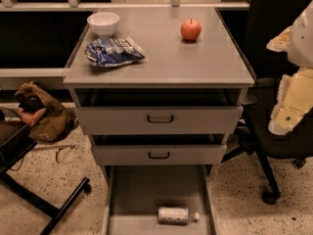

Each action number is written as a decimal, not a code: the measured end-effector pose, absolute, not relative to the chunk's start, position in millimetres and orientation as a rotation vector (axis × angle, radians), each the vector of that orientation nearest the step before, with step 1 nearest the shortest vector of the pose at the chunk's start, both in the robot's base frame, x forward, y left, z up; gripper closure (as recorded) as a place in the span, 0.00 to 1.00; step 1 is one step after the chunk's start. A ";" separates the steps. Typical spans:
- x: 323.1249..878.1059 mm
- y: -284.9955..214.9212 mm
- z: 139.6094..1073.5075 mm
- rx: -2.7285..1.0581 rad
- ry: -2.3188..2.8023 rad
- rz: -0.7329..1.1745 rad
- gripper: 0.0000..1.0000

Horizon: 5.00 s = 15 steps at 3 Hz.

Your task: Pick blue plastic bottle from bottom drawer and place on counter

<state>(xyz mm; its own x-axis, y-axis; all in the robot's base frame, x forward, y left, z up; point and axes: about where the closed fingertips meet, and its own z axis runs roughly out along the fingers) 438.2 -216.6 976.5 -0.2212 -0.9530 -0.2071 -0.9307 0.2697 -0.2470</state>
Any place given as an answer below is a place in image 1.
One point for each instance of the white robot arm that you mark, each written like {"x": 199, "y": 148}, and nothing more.
{"x": 297, "y": 40}

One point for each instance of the blue chip bag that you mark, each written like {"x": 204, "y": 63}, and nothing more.
{"x": 111, "y": 53}

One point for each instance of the bottom grey drawer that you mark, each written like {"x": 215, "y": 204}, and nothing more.
{"x": 137, "y": 192}

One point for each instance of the black office chair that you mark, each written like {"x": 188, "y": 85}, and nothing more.
{"x": 265, "y": 20}

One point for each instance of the grey drawer cabinet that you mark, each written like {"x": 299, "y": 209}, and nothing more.
{"x": 212, "y": 61}

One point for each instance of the grey drawer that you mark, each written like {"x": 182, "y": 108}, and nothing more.
{"x": 168, "y": 149}
{"x": 156, "y": 111}
{"x": 137, "y": 192}

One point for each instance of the top grey drawer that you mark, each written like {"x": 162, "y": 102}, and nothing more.
{"x": 156, "y": 111}

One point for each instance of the white ceramic bowl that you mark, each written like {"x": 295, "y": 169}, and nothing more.
{"x": 104, "y": 24}

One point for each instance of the blue plastic bottle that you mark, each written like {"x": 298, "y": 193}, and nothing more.
{"x": 177, "y": 216}

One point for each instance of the brown backpack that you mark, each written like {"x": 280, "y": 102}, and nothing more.
{"x": 50, "y": 124}

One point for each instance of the red apple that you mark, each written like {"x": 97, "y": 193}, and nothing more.
{"x": 190, "y": 30}

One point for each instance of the middle grey drawer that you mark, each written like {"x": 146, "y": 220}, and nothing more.
{"x": 168, "y": 149}

